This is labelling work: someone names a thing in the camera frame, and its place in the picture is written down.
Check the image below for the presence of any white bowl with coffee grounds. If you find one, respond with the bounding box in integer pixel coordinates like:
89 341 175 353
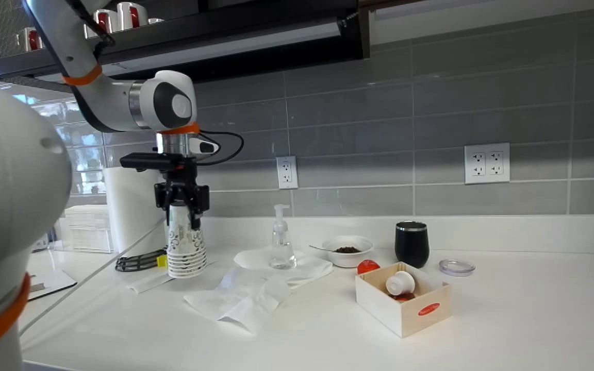
322 235 374 268

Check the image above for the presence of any light wooden box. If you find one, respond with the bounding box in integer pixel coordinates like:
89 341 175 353
355 261 453 339

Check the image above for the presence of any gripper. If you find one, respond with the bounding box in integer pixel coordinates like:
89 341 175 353
154 166 210 231

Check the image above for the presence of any crumpled white paper towel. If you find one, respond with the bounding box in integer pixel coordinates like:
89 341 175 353
183 247 334 335

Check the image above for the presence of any stack of patterned paper cups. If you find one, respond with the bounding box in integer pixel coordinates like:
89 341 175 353
165 202 209 279

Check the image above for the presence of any clear napkin holder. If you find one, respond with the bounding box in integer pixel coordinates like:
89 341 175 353
54 205 115 255

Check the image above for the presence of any black steel tumbler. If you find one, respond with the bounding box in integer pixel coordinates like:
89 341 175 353
394 221 431 269

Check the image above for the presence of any single white wall socket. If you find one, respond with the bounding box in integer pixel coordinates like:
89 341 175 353
276 156 299 190

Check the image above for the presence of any black wire rack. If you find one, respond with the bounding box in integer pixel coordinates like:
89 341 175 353
115 249 168 273

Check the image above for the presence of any white paper towel roll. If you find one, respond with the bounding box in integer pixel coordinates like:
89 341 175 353
103 166 168 256

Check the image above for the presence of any double white wall socket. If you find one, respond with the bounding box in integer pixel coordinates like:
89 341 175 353
464 143 511 185

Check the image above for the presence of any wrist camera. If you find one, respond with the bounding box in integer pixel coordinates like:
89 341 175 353
120 152 185 172

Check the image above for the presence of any small white cup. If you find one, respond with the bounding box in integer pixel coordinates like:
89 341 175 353
385 271 416 296

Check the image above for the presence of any row of red white mugs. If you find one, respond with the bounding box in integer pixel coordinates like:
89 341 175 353
84 2 165 39

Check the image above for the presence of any clear soap pump bottle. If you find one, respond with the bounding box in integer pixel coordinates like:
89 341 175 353
269 204 297 270

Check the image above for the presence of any clear plastic lid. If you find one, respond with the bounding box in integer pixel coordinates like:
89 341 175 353
438 259 476 277

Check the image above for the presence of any black wall cabinet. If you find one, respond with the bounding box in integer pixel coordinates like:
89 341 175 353
0 0 371 86

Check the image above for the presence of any folded white napkin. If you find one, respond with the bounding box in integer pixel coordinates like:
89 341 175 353
126 271 174 295

